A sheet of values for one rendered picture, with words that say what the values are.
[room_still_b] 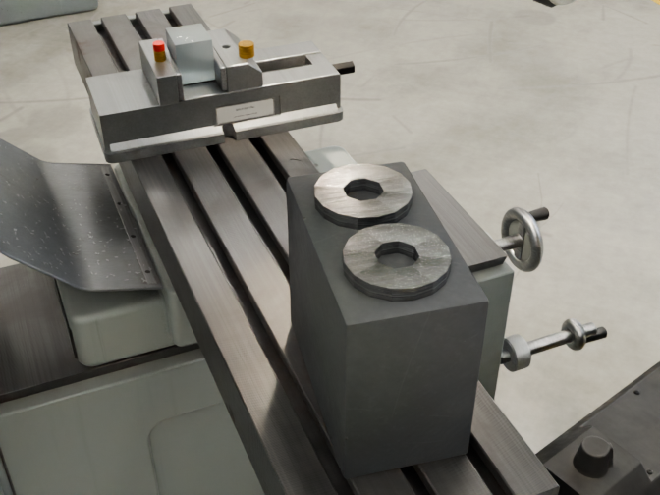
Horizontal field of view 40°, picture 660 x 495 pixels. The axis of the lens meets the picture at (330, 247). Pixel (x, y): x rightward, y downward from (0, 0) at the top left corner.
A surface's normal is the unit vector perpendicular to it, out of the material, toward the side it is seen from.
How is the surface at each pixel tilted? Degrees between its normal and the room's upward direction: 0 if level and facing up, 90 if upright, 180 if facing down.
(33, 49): 0
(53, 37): 0
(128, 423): 90
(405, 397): 90
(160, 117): 90
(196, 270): 0
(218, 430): 90
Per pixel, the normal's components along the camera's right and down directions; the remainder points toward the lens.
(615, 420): 0.00, -0.79
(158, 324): 0.39, 0.56
